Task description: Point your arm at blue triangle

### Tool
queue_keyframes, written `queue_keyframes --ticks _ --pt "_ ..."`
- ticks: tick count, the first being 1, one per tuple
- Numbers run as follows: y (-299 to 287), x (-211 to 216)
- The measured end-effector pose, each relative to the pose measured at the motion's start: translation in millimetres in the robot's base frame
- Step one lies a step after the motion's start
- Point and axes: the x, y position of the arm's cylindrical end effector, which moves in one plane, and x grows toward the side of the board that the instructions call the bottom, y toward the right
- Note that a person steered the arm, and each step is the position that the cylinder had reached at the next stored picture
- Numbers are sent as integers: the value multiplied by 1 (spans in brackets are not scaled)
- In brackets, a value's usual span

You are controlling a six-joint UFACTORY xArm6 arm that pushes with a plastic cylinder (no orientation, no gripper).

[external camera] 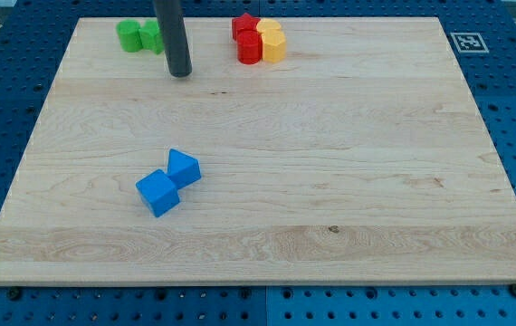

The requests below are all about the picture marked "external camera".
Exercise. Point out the green star block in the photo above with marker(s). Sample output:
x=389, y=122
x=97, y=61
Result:
x=150, y=37

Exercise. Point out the grey cylindrical robot arm rod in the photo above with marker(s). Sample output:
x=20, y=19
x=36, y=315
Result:
x=172, y=27

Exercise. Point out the light wooden board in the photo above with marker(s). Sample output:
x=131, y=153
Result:
x=360, y=159

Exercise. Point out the black bolt left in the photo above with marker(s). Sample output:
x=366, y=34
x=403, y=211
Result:
x=14, y=293

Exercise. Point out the green cylinder block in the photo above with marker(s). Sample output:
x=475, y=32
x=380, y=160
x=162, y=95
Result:
x=129, y=37

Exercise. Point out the yellow half-round block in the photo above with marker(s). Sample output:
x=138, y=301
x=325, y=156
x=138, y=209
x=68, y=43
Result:
x=267, y=24

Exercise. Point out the blue triangle block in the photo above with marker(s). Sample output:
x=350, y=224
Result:
x=182, y=169

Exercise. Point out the red cylinder block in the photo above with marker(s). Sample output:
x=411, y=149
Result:
x=249, y=47

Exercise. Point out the yellow hexagon block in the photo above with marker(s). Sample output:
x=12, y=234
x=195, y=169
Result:
x=274, y=46

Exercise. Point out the red star block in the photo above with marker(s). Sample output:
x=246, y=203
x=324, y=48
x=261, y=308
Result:
x=244, y=22

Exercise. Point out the white fiducial marker tag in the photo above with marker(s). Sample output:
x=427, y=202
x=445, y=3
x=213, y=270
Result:
x=469, y=43

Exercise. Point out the blue cube block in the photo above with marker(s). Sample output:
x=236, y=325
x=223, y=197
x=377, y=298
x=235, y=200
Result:
x=158, y=193

